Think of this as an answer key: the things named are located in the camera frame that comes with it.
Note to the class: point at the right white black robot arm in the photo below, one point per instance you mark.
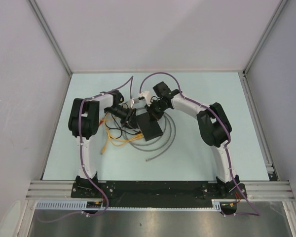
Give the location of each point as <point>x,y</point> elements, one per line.
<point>214,127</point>

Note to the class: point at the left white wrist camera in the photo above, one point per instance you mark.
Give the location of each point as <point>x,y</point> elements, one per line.
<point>130,103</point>

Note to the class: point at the aluminium front frame rail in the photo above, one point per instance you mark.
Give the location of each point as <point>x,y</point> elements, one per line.
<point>256,190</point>

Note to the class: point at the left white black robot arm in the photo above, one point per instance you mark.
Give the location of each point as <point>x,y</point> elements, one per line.
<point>84,123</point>

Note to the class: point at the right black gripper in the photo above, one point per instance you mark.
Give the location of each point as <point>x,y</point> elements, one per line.
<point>154,116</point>

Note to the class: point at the black network switch box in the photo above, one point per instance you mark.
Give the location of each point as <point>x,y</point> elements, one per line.
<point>149,128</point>

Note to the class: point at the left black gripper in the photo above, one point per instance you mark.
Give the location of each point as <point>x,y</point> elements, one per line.
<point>133,123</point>

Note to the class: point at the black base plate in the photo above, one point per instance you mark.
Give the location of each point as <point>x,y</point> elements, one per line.
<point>160,194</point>

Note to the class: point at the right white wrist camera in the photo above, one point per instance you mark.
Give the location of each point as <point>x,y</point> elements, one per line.
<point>146,96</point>

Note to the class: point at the white slotted cable duct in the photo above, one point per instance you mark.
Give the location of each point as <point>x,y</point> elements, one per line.
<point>92,206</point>

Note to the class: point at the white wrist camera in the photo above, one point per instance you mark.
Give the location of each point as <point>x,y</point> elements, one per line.
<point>146,96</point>
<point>130,103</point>

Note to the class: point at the aluminium corner post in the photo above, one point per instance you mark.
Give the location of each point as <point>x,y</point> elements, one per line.
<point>35,8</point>
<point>265,35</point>

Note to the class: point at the right aluminium side rail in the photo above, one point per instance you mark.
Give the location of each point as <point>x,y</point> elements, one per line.
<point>271,170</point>

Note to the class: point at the right aluminium corner post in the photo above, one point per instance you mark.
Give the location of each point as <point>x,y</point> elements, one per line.
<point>265,35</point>

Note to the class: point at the left aluminium corner post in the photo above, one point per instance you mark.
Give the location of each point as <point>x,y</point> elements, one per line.
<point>35,8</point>

